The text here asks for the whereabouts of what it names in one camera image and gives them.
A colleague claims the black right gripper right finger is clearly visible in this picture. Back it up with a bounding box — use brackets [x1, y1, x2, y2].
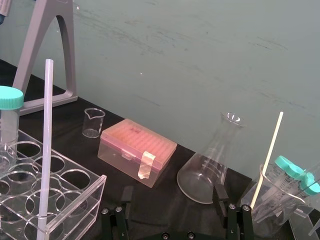
[212, 183, 256, 240]

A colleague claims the grey plastic stand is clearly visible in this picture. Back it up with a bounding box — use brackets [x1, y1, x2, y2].
[11, 0, 79, 117]

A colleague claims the black table cloth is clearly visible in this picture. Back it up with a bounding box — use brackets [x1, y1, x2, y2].
[0, 58, 320, 240]

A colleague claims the pink plastic tip box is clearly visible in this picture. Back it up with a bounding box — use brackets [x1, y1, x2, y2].
[97, 118, 179, 189]

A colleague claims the white stirring rod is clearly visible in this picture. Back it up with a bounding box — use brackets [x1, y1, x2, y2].
[249, 111, 285, 211]

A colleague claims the beige tape strip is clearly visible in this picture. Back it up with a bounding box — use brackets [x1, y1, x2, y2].
[137, 150, 157, 181]

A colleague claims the teal capped plastic tube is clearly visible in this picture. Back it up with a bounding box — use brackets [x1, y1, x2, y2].
[287, 172, 320, 213]
[0, 85, 25, 176]
[264, 155, 305, 201]

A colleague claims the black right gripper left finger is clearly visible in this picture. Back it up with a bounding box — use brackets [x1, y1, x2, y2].
[100, 186, 134, 240]

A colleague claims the clear glass conical flask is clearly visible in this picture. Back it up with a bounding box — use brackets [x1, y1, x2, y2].
[176, 111, 248, 205]

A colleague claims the clear acrylic tube rack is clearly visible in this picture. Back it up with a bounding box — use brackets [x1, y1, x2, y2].
[0, 128, 108, 240]

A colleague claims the small clear glass beaker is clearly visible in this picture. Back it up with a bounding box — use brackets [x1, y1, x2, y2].
[82, 107, 106, 139]

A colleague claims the translucent white plastic rod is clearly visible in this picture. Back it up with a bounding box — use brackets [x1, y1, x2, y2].
[36, 58, 55, 240]

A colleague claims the large clear glass beaker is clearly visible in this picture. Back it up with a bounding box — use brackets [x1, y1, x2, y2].
[240, 163, 320, 238]

